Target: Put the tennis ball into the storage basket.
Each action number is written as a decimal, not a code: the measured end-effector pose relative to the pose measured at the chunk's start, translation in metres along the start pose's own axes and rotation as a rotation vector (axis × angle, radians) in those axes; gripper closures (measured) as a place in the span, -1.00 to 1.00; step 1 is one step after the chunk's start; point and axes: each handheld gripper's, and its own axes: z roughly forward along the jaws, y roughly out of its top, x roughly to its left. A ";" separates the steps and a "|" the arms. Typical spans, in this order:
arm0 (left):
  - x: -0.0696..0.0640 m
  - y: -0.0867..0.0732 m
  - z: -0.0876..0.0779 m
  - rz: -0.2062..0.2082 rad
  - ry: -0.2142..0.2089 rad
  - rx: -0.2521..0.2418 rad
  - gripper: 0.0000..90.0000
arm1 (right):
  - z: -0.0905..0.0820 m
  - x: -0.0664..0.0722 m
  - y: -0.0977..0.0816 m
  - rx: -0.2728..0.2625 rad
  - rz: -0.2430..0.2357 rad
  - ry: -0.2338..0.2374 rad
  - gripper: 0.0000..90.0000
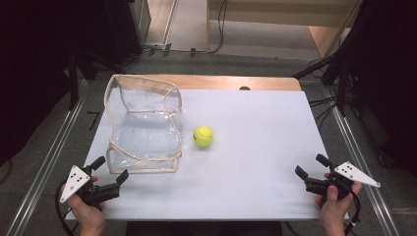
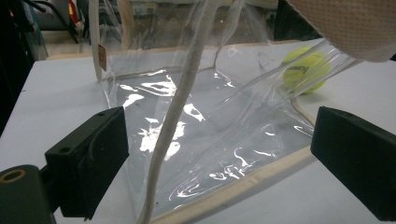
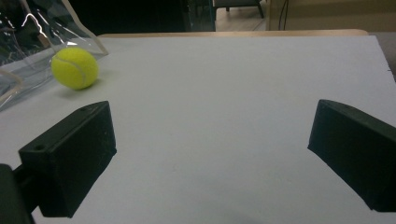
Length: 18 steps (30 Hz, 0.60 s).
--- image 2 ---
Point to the clear plastic bag beige trim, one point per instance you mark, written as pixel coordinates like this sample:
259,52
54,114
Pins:
218,130

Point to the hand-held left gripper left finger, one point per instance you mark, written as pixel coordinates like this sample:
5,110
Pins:
87,161

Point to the dark curtain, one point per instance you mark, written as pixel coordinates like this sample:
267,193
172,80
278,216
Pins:
12,62

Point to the beige knit fabric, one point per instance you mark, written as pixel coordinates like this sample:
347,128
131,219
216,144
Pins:
355,25

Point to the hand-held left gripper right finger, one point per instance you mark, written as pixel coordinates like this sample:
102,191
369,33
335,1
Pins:
358,155

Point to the yellow tennis ball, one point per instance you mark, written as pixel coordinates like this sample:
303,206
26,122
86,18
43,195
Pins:
306,70

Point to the black chair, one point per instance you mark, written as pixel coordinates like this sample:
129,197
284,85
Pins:
53,15

